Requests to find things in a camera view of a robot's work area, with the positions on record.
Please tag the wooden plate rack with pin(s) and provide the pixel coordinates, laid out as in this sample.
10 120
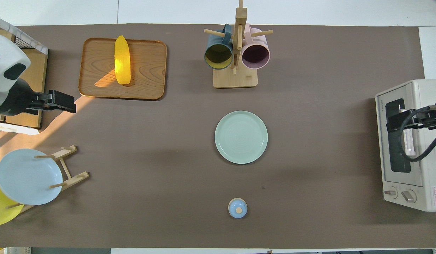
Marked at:
71 178

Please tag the wooden serving tray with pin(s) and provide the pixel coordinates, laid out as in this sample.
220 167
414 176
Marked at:
147 70

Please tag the brown table mat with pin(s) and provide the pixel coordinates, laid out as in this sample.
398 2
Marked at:
168 141

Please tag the pink mug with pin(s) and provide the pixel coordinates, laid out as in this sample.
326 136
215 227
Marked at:
255 53

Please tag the yellow plate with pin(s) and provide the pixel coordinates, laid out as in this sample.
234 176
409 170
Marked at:
1 211

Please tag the pale green plate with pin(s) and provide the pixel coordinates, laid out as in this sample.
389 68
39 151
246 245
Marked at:
241 137

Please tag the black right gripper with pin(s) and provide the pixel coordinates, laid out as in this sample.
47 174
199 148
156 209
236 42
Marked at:
412 120

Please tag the dark blue mug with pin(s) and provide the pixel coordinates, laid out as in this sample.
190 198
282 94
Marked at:
218 53

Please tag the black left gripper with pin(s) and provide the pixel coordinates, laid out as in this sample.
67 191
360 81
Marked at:
55 100

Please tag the light blue plate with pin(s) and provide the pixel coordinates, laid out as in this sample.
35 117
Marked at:
27 176

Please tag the yellow banana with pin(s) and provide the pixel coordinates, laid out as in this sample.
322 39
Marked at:
122 61

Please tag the cream toaster oven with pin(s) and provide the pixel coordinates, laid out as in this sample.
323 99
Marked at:
426 176

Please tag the wooden mug rack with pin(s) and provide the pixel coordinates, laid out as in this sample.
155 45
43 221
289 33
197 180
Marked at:
235 79

